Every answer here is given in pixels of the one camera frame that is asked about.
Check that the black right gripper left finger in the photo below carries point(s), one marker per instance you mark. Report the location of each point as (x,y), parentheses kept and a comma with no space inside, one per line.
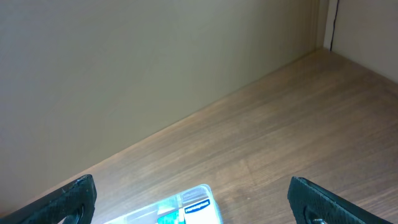
(72,203)

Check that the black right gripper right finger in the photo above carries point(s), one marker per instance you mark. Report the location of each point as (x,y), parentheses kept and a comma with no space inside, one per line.
(312,204)

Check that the blue medicine box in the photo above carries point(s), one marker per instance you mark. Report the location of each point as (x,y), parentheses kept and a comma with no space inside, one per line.
(171,218)

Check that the white Hansaplast plaster box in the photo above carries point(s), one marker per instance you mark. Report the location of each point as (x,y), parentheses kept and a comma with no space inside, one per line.
(202,212)

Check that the clear plastic container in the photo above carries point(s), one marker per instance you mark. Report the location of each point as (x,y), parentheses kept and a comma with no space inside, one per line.
(150,214)

